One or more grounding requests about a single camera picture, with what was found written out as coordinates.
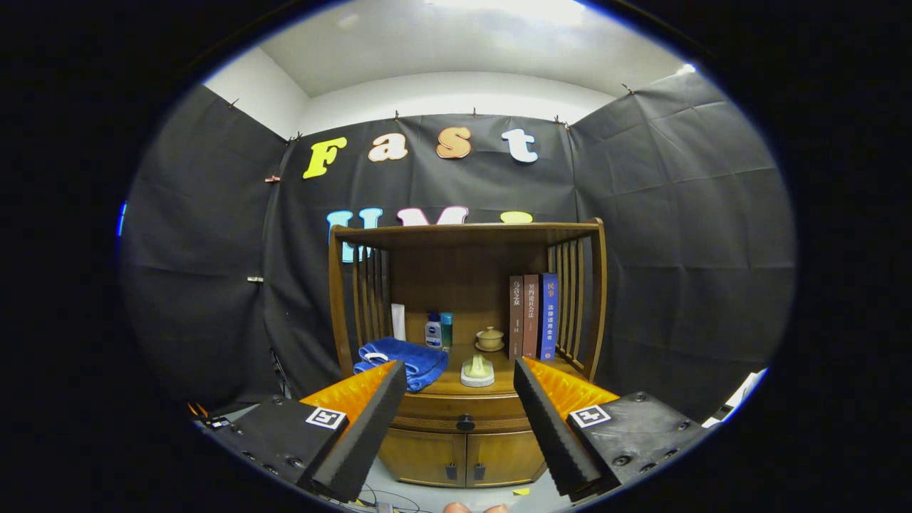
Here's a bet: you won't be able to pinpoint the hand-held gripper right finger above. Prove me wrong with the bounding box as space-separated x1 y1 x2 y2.
513 357 720 503

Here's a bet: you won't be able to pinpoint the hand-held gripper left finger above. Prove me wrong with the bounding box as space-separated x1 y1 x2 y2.
202 360 408 503

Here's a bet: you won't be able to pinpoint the wooden drawer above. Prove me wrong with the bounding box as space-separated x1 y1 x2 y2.
390 390 532 434

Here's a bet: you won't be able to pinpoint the white soap dish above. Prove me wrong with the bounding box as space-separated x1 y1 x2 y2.
460 360 495 388

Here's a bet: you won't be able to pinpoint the wooden cabinet door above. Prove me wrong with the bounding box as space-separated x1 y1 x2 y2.
467 429 548 488
378 427 467 488

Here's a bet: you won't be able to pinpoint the wooden countertop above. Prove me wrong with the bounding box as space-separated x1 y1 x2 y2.
356 344 589 397

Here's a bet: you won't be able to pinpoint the wooden cabinet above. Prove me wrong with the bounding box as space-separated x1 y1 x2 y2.
328 218 608 489

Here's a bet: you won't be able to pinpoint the blue folded towel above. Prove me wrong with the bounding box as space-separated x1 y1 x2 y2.
353 337 450 393

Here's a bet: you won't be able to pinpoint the blue book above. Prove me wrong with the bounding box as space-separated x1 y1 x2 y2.
538 273 559 361

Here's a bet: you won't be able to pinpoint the reddish brown book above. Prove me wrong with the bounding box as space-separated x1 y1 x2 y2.
522 274 540 359

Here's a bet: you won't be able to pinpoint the dark brown book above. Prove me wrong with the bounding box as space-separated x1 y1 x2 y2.
509 276 525 361

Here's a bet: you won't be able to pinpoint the black electronics box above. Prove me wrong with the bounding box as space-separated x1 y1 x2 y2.
189 403 232 432

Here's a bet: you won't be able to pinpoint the white box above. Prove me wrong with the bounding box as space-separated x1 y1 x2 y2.
702 368 769 428

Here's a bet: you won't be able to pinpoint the black backdrop cloth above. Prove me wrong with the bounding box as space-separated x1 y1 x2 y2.
121 71 797 421

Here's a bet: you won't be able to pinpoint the black floor cables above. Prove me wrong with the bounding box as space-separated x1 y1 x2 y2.
356 484 428 512

